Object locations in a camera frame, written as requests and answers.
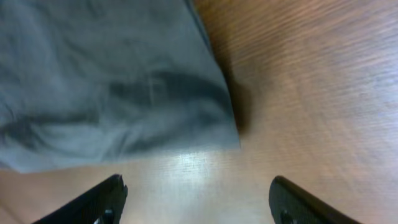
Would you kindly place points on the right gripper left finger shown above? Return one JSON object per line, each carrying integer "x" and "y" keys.
{"x": 104, "y": 203}

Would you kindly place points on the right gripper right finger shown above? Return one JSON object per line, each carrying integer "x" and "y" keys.
{"x": 291, "y": 204}

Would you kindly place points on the grey shorts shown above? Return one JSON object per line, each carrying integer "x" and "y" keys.
{"x": 87, "y": 82}

